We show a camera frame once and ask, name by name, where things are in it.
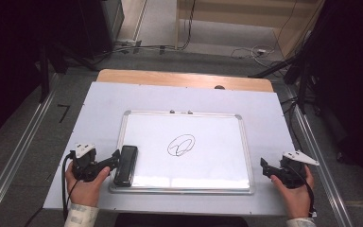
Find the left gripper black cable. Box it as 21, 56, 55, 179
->
61, 152, 80, 222

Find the metal-framed whiteboard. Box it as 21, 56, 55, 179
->
108, 109, 256, 196

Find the light wooden shelf unit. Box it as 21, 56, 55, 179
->
174, 0, 327, 60

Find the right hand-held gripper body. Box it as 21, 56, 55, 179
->
278, 150, 320, 190

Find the black floor cable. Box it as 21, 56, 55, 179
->
91, 0, 198, 64

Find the black cabinet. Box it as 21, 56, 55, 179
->
75, 0, 126, 60

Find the wooden table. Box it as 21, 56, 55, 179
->
95, 68, 275, 94

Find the person's left hand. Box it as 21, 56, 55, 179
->
65, 162, 112, 208

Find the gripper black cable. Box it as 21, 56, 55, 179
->
291, 165, 318, 218
61, 152, 80, 222

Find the black whiteboard eraser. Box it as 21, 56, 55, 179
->
112, 145, 139, 188

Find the white floor cable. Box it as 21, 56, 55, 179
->
230, 44, 277, 61

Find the black metal stand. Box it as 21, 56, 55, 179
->
39, 42, 52, 104
248, 46, 318, 115

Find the person's right hand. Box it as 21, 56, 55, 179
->
270, 165, 316, 220

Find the aluminium floor rail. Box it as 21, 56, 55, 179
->
284, 84, 356, 227
0, 73, 61, 227

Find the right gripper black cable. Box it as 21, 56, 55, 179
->
291, 165, 318, 218

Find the large white sheet board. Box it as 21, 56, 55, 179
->
43, 81, 298, 218

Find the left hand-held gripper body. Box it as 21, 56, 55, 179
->
70, 143, 108, 183

